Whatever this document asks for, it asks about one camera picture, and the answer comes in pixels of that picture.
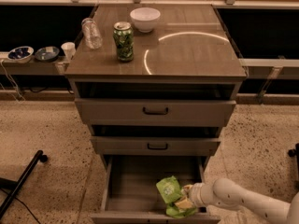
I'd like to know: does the green soda can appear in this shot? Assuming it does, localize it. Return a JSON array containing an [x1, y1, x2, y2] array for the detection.
[[113, 21, 134, 62]]

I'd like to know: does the black chair wheel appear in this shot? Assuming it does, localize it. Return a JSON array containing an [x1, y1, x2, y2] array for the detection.
[[288, 143, 299, 190]]

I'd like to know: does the grey drawer cabinet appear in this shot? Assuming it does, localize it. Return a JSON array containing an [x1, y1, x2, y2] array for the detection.
[[64, 4, 247, 224]]

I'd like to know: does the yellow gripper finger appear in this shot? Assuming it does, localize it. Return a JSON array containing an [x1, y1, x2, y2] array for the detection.
[[175, 197, 194, 209]]

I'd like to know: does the top drawer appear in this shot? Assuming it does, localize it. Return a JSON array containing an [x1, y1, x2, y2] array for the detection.
[[75, 98, 235, 127]]

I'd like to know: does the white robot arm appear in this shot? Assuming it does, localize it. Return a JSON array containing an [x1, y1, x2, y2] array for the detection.
[[175, 178, 299, 224]]

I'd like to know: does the black stand leg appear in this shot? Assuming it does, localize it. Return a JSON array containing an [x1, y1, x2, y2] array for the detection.
[[0, 150, 48, 219]]

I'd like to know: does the middle drawer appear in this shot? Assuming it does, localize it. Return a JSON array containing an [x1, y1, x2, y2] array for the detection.
[[91, 136, 221, 156]]

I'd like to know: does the small white paper cup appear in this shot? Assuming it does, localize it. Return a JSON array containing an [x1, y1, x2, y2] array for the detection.
[[61, 42, 76, 61]]

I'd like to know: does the green rice chip bag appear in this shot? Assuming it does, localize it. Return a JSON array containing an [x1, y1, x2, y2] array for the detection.
[[156, 176, 197, 218]]

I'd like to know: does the white bowl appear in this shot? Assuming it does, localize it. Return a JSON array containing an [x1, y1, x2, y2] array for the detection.
[[130, 7, 161, 33]]

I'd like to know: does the open bottom drawer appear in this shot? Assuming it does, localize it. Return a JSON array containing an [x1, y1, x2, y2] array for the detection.
[[91, 155, 220, 224]]

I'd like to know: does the dark blue bowl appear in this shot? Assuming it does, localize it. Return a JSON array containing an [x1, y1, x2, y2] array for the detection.
[[35, 46, 60, 62]]

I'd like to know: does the clear plastic bottle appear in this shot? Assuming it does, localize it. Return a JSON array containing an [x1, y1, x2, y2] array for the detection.
[[81, 18, 103, 49]]

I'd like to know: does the grey side shelf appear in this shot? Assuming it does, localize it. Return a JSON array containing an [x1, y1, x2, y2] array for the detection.
[[0, 56, 69, 76]]

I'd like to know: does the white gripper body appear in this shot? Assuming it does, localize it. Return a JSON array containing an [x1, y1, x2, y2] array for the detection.
[[181, 184, 192, 203]]

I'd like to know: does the blue patterned bowl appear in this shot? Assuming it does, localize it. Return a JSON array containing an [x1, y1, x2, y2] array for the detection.
[[8, 46, 34, 63]]

